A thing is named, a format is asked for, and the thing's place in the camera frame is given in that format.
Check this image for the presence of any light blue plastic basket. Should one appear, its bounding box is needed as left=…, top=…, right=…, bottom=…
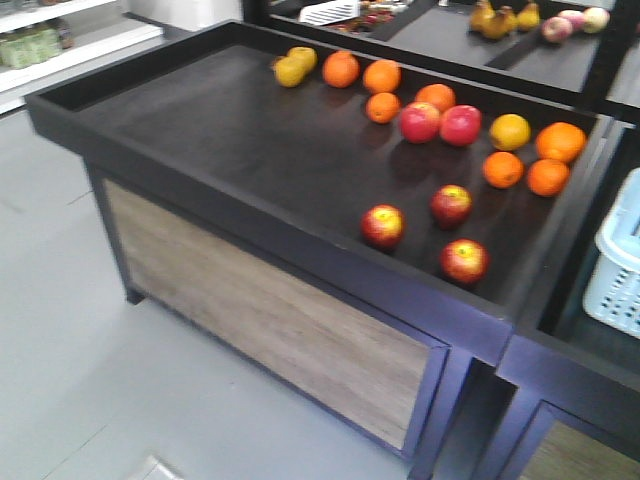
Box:
left=582, top=168, right=639, bottom=338

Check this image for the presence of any orange behind apples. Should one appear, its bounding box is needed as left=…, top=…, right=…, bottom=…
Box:
left=414, top=83, right=456, bottom=113

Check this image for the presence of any black wood fruit display table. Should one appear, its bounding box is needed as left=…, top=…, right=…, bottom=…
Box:
left=26, top=21, right=612, bottom=479

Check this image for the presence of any red apple near left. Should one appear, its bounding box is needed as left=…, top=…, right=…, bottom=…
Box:
left=360, top=204, right=405, bottom=251

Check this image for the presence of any red apple near middle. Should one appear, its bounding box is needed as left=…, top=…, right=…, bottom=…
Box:
left=430, top=184, right=473, bottom=230

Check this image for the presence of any red apple near right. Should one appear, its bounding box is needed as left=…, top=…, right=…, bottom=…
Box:
left=439, top=238, right=490, bottom=285

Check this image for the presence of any small orange middle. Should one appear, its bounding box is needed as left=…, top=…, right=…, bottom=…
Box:
left=365, top=92, right=402, bottom=124

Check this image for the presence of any small orange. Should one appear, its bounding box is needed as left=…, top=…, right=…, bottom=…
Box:
left=526, top=159, right=570, bottom=197
left=482, top=151, right=525, bottom=189
left=365, top=92, right=402, bottom=124

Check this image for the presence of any large red apple left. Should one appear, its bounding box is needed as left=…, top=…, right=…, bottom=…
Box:
left=399, top=102, right=441, bottom=144

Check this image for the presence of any large red apple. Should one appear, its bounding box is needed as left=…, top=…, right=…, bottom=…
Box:
left=399, top=102, right=441, bottom=144
left=439, top=105, right=482, bottom=147

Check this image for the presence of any yellow apple front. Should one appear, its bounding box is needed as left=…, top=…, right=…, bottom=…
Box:
left=272, top=56, right=307, bottom=88

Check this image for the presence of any yellow apple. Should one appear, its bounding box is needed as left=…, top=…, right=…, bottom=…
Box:
left=287, top=46, right=318, bottom=73
left=272, top=56, right=307, bottom=88

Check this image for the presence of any orange far left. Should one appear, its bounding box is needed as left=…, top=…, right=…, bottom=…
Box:
left=322, top=50, right=360, bottom=88

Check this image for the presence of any large red apple right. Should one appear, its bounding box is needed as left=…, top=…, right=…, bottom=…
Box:
left=439, top=105, right=482, bottom=147

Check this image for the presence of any yellow apple back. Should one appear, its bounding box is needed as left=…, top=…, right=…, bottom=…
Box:
left=287, top=46, right=318, bottom=73

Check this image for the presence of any small orange lower left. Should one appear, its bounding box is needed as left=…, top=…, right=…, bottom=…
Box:
left=482, top=151, right=525, bottom=189

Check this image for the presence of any yellow orange fruit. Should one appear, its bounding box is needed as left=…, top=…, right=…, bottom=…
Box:
left=489, top=113, right=531, bottom=152

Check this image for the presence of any white perforated tray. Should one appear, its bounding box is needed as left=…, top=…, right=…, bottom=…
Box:
left=298, top=0, right=361, bottom=26

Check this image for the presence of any small orange lower right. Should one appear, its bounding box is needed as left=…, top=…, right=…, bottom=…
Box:
left=526, top=159, right=570, bottom=197

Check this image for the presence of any large orange right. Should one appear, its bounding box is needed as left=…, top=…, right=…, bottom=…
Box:
left=535, top=122, right=587, bottom=164

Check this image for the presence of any brown pear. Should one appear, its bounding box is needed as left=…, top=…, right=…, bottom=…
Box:
left=468, top=0, right=517, bottom=40

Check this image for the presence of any black upper fruit tray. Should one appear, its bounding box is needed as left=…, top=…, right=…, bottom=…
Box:
left=241, top=1, right=639, bottom=124

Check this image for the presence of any white supermarket shelf unit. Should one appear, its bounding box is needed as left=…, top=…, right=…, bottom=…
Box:
left=1, top=0, right=164, bottom=113

